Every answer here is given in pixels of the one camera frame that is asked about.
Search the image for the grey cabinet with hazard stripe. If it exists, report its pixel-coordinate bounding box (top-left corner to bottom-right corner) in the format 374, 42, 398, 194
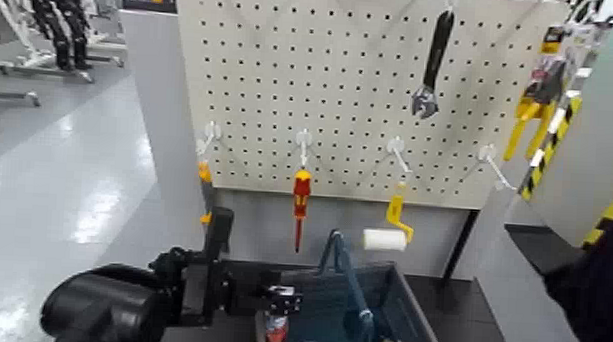
523, 0, 613, 250

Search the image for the grey-blue plastic crate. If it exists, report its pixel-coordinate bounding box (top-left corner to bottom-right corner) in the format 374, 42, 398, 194
252, 224, 449, 342

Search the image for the red and yellow screwdriver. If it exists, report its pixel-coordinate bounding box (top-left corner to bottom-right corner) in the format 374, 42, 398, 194
288, 168, 315, 255

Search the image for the yellow handled hanging tool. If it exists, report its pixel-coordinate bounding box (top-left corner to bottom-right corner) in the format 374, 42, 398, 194
502, 95, 560, 165

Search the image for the yellow handled white paint roller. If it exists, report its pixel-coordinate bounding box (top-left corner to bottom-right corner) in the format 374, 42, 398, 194
360, 191, 418, 254

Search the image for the yellow black hazard striped post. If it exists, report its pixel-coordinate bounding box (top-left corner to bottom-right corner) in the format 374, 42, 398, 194
516, 90, 585, 205

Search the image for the black handled adjustable wrench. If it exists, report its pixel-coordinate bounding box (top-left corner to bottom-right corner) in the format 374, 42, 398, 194
409, 7, 457, 121

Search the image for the grey partition wall panel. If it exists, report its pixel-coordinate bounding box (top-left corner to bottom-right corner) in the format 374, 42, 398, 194
105, 8, 219, 273

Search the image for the orange and grey paint brush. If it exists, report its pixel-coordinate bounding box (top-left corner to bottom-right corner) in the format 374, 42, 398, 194
193, 159, 219, 227

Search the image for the yellow carded packaged tool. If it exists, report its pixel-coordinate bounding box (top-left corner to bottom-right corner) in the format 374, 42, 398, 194
525, 23, 571, 106

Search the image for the grey floor stand bar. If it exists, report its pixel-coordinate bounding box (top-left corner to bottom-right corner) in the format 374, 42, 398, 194
0, 90, 42, 108

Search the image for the red and white glue tube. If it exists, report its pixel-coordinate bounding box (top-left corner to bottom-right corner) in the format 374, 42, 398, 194
266, 311, 291, 342

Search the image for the beige pegboard panel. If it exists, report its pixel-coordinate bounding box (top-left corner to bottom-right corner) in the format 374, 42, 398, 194
163, 0, 572, 215

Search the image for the white pegboard hook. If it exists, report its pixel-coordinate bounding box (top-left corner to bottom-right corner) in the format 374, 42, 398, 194
293, 127, 315, 169
476, 143, 521, 194
385, 135, 415, 175
195, 119, 224, 159

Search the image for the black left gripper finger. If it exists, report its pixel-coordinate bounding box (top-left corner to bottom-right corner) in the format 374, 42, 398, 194
269, 285, 304, 302
268, 299, 304, 317

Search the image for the black pegboard support leg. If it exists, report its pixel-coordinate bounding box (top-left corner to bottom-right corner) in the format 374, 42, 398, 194
438, 207, 482, 295

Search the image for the black robot on stand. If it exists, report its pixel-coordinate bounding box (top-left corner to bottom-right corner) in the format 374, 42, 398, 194
16, 0, 98, 73

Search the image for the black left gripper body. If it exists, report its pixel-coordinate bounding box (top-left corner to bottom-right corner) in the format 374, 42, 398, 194
222, 271, 274, 318

